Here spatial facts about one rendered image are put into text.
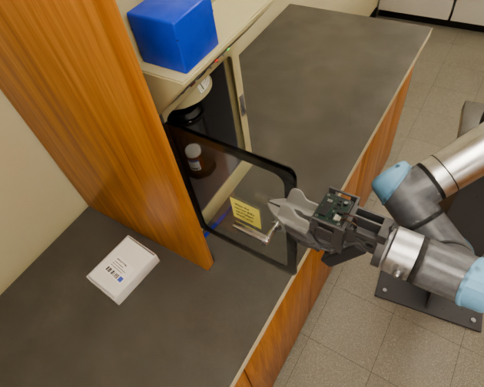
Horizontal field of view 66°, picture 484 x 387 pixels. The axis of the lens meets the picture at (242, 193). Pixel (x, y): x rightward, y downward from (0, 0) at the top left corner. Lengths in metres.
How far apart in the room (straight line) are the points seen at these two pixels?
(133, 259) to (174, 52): 0.63
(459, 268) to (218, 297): 0.61
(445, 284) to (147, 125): 0.51
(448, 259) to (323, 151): 0.77
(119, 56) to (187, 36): 0.13
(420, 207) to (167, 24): 0.50
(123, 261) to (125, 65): 0.65
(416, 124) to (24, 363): 2.57
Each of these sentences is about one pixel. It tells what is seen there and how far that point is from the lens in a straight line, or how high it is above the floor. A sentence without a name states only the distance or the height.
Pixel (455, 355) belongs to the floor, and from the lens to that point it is 2.06.
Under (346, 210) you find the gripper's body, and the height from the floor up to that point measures 1.38.
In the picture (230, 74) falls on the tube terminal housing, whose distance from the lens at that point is 1.03.
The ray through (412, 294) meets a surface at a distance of 2.09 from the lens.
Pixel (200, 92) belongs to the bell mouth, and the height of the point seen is 1.33.
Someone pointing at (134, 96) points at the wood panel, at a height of 1.53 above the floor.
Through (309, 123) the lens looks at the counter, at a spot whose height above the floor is 0.94.
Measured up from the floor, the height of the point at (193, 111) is 1.25.
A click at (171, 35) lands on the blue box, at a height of 1.58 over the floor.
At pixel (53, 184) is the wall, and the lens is 1.25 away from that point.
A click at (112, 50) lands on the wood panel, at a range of 0.57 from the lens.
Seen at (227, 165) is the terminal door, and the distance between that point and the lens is 0.73.
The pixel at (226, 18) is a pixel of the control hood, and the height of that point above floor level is 1.51.
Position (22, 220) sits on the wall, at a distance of 1.25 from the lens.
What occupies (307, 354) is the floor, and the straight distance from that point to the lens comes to 1.93.
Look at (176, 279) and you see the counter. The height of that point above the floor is 0.94.
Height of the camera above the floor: 1.87
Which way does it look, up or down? 52 degrees down
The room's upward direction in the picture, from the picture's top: 11 degrees counter-clockwise
